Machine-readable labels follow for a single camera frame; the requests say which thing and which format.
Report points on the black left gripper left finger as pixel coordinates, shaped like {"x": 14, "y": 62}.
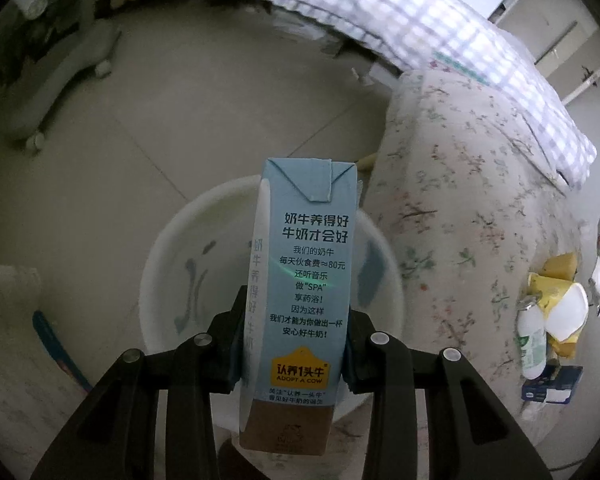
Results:
{"x": 112, "y": 434}

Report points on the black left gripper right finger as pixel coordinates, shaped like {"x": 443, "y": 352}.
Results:
{"x": 471, "y": 434}

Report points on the dark blue small box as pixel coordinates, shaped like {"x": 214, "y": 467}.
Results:
{"x": 555, "y": 385}

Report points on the white plastic bottle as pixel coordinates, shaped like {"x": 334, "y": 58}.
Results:
{"x": 531, "y": 337}

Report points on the yellow snack bag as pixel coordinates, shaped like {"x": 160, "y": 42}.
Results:
{"x": 563, "y": 302}

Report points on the light blue milk carton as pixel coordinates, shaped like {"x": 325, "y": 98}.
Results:
{"x": 297, "y": 305}

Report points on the white round trash bin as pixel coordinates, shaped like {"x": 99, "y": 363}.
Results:
{"x": 201, "y": 259}

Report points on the floral cloth left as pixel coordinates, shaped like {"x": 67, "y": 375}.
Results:
{"x": 36, "y": 396}

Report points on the floral bed sheet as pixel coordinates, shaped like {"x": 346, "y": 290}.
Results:
{"x": 468, "y": 202}

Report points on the grey wheeled chair base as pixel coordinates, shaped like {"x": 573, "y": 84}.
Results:
{"x": 28, "y": 101}

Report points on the white wardrobe cabinet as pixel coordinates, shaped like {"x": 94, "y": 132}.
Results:
{"x": 562, "y": 39}

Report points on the purple checkered quilt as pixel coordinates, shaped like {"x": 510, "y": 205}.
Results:
{"x": 411, "y": 33}

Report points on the teal handled tool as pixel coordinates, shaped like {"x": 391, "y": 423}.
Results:
{"x": 56, "y": 350}

